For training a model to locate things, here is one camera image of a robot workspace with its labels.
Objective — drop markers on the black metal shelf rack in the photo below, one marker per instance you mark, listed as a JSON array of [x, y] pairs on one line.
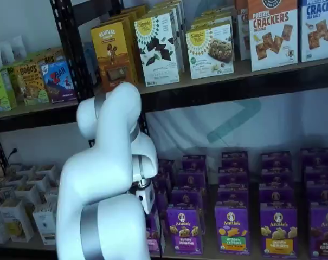
[[234, 89], [31, 119]]

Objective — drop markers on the purple box pink patch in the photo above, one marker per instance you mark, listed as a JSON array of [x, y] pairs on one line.
[[153, 243]]

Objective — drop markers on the purple box brown patch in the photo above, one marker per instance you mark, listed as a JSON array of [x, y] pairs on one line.
[[325, 235]]

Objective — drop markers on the white crackers box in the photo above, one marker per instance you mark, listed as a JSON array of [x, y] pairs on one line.
[[242, 32]]

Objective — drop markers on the purple box yellow patch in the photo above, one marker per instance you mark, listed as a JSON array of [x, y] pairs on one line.
[[279, 233]]

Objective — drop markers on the yellow Bobo's snack box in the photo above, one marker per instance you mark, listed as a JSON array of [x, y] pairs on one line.
[[31, 84]]

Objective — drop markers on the black wall power outlet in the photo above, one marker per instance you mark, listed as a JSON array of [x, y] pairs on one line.
[[13, 152]]

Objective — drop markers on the orange Bobo's snack box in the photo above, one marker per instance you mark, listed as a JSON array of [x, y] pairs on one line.
[[51, 58]]

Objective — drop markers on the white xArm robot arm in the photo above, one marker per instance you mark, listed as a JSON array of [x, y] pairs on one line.
[[98, 176]]

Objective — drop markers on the Simple Mills dark cracker box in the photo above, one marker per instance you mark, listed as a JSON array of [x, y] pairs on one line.
[[180, 32]]

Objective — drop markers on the purple box green orange patch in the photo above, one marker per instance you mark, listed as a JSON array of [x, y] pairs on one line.
[[232, 233]]

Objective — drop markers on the particle board shelf panel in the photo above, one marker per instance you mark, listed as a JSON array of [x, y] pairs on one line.
[[209, 257]]

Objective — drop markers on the white backdrop banner teal logo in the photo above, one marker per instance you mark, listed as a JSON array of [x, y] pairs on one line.
[[288, 122]]

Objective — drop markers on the Zbar chocolate chip box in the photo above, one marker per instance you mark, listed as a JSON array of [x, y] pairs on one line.
[[59, 81]]

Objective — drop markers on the blue sea salt crackers box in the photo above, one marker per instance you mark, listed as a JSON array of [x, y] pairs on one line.
[[319, 29]]

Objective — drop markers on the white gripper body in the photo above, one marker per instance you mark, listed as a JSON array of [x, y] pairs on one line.
[[146, 199]]

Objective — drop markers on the Simple Mills yellow cookie box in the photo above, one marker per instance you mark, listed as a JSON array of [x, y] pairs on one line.
[[212, 16], [209, 51]]

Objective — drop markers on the orange pretzel crackers box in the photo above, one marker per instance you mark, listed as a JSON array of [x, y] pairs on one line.
[[272, 35]]

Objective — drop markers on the white chocolate pattern box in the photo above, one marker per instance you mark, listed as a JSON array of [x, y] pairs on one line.
[[157, 48]]

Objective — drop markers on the orange Revival snack box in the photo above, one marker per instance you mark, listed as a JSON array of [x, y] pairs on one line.
[[131, 15], [109, 57]]

